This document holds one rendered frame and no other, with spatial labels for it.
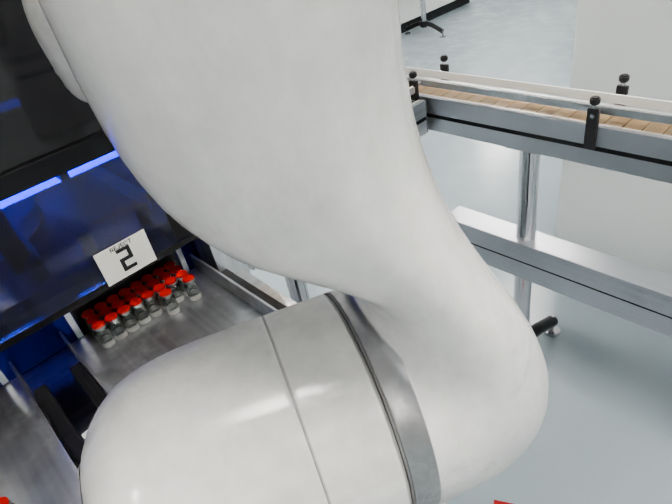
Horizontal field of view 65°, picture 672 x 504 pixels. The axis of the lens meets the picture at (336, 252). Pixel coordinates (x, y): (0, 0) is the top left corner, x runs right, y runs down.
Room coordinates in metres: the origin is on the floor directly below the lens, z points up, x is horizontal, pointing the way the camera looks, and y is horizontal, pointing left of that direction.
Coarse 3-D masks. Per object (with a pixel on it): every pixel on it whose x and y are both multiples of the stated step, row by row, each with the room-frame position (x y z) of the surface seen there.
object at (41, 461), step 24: (24, 384) 0.58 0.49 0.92; (0, 408) 0.58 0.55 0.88; (24, 408) 0.57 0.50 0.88; (0, 432) 0.53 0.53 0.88; (24, 432) 0.52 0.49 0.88; (48, 432) 0.51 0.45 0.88; (0, 456) 0.49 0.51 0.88; (24, 456) 0.48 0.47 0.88; (48, 456) 0.47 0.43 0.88; (0, 480) 0.45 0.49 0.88; (24, 480) 0.44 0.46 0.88; (48, 480) 0.43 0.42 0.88; (72, 480) 0.43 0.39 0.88
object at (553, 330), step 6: (546, 318) 1.28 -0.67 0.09; (552, 318) 1.29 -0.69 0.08; (534, 324) 1.24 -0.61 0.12; (540, 324) 1.24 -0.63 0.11; (546, 324) 1.25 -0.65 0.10; (552, 324) 1.26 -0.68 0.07; (534, 330) 1.21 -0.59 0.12; (540, 330) 1.21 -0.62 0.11; (546, 330) 1.24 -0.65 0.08; (552, 330) 1.29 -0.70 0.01; (558, 330) 1.29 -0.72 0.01; (552, 336) 1.27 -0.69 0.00
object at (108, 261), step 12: (132, 240) 0.72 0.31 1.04; (144, 240) 0.73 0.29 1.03; (108, 252) 0.69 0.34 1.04; (120, 252) 0.70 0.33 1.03; (132, 252) 0.71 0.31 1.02; (144, 252) 0.72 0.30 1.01; (108, 264) 0.69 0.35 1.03; (120, 264) 0.70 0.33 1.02; (144, 264) 0.72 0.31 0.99; (108, 276) 0.68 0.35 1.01; (120, 276) 0.69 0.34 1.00
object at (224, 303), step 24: (216, 288) 0.77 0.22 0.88; (240, 288) 0.71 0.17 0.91; (192, 312) 0.71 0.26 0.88; (216, 312) 0.70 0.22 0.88; (240, 312) 0.69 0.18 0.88; (264, 312) 0.66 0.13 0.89; (144, 336) 0.68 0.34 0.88; (168, 336) 0.66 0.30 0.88; (192, 336) 0.65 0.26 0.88; (96, 360) 0.64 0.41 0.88; (120, 360) 0.63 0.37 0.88; (144, 360) 0.62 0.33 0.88
